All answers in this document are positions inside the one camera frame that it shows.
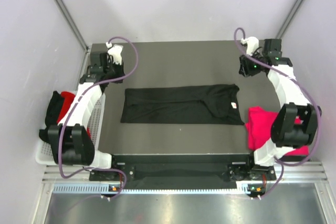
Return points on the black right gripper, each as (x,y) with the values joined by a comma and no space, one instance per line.
(244,70)

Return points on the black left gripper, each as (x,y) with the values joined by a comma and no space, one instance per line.
(119,68)

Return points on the black t shirt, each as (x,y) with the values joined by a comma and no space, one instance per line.
(52,115)
(209,104)

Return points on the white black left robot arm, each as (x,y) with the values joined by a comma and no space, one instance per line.
(77,145)

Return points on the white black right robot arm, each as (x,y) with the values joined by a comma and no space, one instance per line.
(296,124)

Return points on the red t shirt in basket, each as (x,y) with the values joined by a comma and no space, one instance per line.
(68,100)

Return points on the black t shirt in basket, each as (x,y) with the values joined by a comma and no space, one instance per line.
(52,115)

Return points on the folded pink t shirt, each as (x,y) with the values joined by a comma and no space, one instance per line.
(259,126)

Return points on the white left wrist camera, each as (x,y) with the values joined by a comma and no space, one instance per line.
(115,51)

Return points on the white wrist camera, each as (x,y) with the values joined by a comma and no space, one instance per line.
(251,44)
(115,51)

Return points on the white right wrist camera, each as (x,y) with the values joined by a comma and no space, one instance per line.
(251,44)

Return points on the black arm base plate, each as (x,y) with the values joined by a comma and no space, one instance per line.
(190,171)

